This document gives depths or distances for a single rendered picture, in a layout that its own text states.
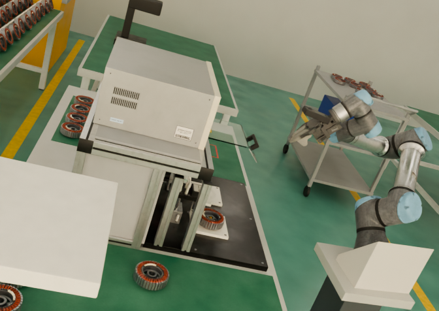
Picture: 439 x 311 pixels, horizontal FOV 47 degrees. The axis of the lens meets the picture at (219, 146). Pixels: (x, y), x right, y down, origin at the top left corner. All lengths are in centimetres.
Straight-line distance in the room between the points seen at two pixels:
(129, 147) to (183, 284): 48
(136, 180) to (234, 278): 49
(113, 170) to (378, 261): 105
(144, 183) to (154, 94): 30
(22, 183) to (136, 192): 61
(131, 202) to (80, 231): 69
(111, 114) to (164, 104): 18
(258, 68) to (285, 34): 61
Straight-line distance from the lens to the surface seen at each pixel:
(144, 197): 173
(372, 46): 779
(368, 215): 220
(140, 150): 165
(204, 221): 198
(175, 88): 170
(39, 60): 551
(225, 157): 273
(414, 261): 217
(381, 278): 215
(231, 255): 193
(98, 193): 120
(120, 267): 174
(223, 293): 177
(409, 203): 214
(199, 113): 174
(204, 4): 713
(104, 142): 165
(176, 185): 172
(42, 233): 104
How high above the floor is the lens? 182
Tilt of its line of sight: 22 degrees down
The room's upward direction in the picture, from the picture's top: 19 degrees clockwise
